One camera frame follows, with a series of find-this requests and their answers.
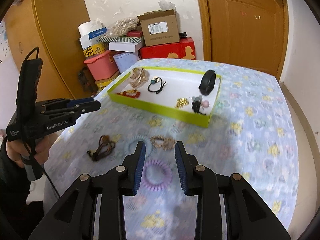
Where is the pale blue round tin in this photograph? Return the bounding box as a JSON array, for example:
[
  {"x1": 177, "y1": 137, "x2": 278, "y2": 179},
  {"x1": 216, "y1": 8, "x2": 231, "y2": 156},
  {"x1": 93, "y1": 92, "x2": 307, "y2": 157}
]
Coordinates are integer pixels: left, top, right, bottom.
[{"x1": 113, "y1": 52, "x2": 139, "y2": 73}]

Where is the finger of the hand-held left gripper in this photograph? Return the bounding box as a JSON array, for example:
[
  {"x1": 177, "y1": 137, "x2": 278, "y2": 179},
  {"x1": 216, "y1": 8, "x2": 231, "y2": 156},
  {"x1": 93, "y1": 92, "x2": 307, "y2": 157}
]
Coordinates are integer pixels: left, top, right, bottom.
[
  {"x1": 41, "y1": 100, "x2": 101, "y2": 120},
  {"x1": 36, "y1": 97, "x2": 95, "y2": 113}
]

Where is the dark brown bag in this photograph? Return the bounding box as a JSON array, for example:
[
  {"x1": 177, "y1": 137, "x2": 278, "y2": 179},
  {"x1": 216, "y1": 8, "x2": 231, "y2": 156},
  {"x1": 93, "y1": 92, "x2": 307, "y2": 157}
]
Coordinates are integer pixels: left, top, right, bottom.
[{"x1": 77, "y1": 67, "x2": 98, "y2": 93}]

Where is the beige claw hair clip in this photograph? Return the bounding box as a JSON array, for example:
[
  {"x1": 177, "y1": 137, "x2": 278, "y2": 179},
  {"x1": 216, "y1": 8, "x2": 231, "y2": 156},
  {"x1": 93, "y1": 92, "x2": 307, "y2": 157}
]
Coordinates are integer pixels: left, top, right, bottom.
[{"x1": 129, "y1": 67, "x2": 150, "y2": 88}]

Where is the pink plastic bin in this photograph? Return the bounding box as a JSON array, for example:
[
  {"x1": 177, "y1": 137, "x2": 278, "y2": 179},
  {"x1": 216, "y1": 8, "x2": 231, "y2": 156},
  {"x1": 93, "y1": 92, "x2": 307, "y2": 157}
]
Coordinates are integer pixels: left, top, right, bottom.
[{"x1": 84, "y1": 50, "x2": 118, "y2": 80}]

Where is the floral blue tablecloth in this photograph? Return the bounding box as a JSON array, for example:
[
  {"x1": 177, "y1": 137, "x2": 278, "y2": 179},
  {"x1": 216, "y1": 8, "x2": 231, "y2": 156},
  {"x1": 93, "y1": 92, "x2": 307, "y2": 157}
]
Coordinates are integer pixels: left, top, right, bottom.
[{"x1": 44, "y1": 58, "x2": 300, "y2": 240}]

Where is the clear bag of nuts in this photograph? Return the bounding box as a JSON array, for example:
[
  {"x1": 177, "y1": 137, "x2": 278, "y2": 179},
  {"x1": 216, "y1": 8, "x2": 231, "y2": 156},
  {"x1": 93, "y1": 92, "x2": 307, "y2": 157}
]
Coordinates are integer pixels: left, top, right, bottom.
[{"x1": 106, "y1": 17, "x2": 139, "y2": 37}]

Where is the large red gift box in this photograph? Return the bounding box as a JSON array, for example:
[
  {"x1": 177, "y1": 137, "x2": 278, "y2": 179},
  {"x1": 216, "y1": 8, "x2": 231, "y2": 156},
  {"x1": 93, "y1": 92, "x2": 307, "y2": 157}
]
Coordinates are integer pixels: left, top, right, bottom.
[{"x1": 138, "y1": 37, "x2": 196, "y2": 61}]

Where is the purple coil hair tie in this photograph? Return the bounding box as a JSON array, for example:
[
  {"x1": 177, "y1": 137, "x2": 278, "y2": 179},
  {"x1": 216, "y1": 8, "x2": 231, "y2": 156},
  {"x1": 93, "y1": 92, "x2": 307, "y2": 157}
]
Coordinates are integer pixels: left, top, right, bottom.
[{"x1": 141, "y1": 159, "x2": 173, "y2": 193}]

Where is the wooden door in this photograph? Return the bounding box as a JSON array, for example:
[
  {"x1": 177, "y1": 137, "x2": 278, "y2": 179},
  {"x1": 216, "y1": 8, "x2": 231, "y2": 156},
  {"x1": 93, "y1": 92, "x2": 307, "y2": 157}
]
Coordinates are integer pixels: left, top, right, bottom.
[{"x1": 194, "y1": 0, "x2": 289, "y2": 82}]

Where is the white paper roll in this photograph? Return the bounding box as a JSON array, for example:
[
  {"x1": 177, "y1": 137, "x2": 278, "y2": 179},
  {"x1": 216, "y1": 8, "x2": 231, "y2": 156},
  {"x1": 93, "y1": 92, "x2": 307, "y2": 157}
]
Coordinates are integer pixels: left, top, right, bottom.
[{"x1": 78, "y1": 20, "x2": 103, "y2": 37}]

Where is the person's left forearm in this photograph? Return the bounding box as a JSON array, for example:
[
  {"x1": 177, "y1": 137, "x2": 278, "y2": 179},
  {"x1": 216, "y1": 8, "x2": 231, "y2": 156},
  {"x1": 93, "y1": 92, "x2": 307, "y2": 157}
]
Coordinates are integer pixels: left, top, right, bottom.
[{"x1": 0, "y1": 136, "x2": 33, "y2": 205}]

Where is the wooden wardrobe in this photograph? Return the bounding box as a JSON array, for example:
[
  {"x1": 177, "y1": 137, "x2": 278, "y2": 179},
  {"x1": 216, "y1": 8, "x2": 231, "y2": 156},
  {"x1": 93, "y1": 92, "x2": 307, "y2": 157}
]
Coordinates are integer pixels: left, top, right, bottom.
[{"x1": 0, "y1": 0, "x2": 92, "y2": 130}]

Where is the red bead bracelet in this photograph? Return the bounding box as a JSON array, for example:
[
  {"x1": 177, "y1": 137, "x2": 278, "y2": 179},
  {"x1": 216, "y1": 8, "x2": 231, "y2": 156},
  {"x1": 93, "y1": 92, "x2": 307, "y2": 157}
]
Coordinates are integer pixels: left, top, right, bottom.
[{"x1": 116, "y1": 89, "x2": 141, "y2": 98}]

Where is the green striped flat box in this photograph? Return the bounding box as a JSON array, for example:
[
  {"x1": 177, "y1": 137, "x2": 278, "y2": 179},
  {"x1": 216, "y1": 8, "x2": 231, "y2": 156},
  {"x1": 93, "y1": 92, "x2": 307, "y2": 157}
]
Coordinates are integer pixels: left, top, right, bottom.
[{"x1": 99, "y1": 35, "x2": 145, "y2": 43}]

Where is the yellow-green shallow tray box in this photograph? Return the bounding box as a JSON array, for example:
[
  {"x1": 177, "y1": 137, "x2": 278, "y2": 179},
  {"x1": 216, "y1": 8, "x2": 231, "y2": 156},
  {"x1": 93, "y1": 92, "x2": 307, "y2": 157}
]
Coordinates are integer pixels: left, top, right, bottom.
[{"x1": 107, "y1": 67, "x2": 222, "y2": 128}]

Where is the black wristband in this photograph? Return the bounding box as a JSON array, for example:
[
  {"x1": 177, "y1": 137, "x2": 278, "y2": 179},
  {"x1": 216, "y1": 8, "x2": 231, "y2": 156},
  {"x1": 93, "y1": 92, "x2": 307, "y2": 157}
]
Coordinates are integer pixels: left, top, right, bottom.
[{"x1": 199, "y1": 69, "x2": 217, "y2": 96}]

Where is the black hair tie with bead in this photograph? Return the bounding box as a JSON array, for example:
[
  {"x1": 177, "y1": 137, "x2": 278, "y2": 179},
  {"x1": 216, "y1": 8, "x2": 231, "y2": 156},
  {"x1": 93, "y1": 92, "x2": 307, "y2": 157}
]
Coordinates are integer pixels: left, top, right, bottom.
[{"x1": 147, "y1": 77, "x2": 167, "y2": 94}]

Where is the gold chain bracelet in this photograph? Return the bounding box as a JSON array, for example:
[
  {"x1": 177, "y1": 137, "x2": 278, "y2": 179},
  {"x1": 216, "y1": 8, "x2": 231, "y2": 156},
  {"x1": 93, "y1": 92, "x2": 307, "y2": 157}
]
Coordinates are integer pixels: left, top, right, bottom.
[{"x1": 174, "y1": 97, "x2": 190, "y2": 109}]

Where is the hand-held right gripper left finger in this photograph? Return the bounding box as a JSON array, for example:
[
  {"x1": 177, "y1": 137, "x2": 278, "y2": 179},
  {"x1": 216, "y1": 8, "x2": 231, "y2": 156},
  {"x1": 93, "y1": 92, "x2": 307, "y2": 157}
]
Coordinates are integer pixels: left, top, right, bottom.
[{"x1": 29, "y1": 140, "x2": 146, "y2": 240}]

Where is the black pink hair bobble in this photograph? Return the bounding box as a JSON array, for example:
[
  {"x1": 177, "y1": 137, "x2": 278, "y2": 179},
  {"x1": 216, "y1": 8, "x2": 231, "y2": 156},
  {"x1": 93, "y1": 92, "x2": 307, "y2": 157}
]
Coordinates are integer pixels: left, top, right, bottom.
[{"x1": 191, "y1": 95, "x2": 210, "y2": 115}]

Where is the white flat box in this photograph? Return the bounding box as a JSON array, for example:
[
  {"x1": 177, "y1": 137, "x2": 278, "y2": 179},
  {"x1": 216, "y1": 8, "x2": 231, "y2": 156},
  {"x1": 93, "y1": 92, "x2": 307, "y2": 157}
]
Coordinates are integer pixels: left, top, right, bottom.
[{"x1": 109, "y1": 41, "x2": 144, "y2": 53}]

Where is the white box with blue label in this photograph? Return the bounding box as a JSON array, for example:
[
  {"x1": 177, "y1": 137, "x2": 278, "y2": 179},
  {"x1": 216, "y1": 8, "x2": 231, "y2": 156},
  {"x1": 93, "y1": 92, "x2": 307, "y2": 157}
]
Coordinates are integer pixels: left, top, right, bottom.
[{"x1": 79, "y1": 27, "x2": 108, "y2": 47}]

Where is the yellow printed box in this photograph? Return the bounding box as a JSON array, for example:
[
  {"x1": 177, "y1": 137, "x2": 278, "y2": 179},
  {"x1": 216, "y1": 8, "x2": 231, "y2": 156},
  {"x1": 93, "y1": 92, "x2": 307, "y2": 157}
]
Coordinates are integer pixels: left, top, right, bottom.
[{"x1": 82, "y1": 42, "x2": 109, "y2": 58}]

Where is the blue coil hair tie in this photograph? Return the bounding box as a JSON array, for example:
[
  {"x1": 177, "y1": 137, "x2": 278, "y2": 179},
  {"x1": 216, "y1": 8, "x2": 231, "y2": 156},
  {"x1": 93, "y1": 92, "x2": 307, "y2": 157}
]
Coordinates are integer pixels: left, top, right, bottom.
[{"x1": 128, "y1": 134, "x2": 153, "y2": 155}]

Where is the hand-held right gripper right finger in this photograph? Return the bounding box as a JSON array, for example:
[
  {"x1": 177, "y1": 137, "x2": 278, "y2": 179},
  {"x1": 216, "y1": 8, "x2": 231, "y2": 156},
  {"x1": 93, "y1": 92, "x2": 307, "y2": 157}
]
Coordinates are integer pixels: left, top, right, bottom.
[{"x1": 174, "y1": 141, "x2": 292, "y2": 240}]

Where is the person's left hand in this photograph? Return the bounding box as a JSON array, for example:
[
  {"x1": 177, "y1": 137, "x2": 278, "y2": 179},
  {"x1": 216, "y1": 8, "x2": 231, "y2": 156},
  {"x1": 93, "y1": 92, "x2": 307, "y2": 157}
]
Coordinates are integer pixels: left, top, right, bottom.
[{"x1": 4, "y1": 131, "x2": 52, "y2": 168}]

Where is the brown cardboard box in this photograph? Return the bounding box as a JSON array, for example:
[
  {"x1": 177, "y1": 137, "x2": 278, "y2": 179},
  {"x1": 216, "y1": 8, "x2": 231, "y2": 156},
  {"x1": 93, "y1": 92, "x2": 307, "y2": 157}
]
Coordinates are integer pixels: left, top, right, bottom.
[{"x1": 137, "y1": 9, "x2": 180, "y2": 47}]

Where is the brown cord bracelet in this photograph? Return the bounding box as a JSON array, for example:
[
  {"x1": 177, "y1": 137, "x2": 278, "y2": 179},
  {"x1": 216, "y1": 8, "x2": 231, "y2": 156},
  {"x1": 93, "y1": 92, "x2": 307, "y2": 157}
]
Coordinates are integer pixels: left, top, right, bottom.
[{"x1": 86, "y1": 135, "x2": 117, "y2": 163}]

